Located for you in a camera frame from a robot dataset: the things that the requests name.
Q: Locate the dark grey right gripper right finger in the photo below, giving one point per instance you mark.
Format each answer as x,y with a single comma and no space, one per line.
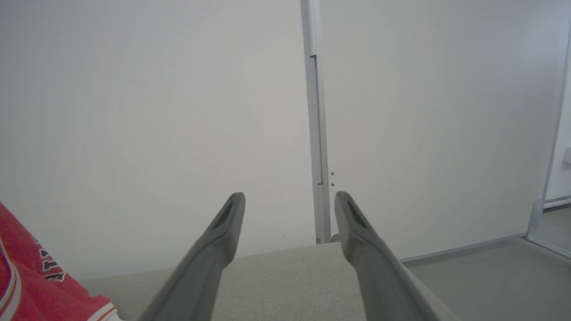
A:
379,276

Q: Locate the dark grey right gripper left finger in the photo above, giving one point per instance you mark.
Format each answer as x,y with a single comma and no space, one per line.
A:
209,263

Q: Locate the red basketball jersey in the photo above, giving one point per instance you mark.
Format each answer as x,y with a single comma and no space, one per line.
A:
31,285

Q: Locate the grey skirting strip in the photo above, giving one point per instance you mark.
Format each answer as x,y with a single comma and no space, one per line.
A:
464,250

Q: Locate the small metal post foot bracket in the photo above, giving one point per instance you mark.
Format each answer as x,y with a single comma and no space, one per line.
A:
336,238

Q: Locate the grey metal wall post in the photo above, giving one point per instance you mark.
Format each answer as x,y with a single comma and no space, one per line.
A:
316,111

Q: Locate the grey metal partition frame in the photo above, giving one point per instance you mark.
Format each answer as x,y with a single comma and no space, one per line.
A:
551,169

